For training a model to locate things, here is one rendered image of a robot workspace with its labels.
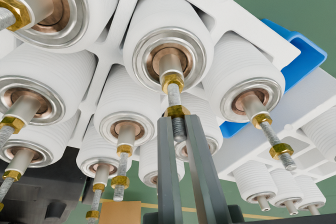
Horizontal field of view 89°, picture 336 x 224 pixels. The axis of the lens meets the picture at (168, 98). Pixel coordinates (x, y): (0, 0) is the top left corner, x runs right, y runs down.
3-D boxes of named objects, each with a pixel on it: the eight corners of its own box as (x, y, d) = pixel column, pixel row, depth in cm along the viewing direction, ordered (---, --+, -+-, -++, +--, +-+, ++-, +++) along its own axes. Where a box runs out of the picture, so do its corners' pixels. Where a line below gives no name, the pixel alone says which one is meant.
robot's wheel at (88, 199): (103, 161, 76) (91, 213, 61) (92, 159, 74) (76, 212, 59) (117, 135, 65) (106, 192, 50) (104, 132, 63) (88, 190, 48)
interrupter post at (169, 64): (184, 65, 18) (189, 83, 16) (165, 75, 19) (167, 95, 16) (173, 47, 17) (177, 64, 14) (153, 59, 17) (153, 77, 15)
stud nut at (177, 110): (165, 123, 13) (166, 132, 12) (160, 108, 12) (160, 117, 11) (191, 118, 13) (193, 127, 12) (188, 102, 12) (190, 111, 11)
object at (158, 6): (197, 22, 33) (228, 75, 19) (154, 47, 35) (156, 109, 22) (172, -32, 27) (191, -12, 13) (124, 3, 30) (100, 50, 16)
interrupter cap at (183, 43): (216, 71, 19) (217, 75, 18) (158, 100, 21) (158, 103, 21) (185, 7, 14) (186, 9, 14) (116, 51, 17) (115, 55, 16)
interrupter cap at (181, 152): (208, 160, 32) (209, 163, 31) (168, 157, 30) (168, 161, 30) (225, 135, 27) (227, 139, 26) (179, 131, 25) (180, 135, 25)
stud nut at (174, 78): (163, 92, 16) (164, 97, 15) (159, 77, 15) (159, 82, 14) (184, 87, 16) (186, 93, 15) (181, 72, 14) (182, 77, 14)
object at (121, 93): (110, 75, 39) (88, 143, 26) (119, 36, 33) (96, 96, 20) (150, 86, 42) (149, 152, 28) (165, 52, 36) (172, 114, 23)
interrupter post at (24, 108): (22, 106, 20) (4, 128, 18) (16, 91, 19) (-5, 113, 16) (45, 109, 21) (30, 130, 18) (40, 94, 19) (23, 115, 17)
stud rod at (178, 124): (167, 77, 17) (173, 144, 11) (164, 69, 16) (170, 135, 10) (177, 75, 17) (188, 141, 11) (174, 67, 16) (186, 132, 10)
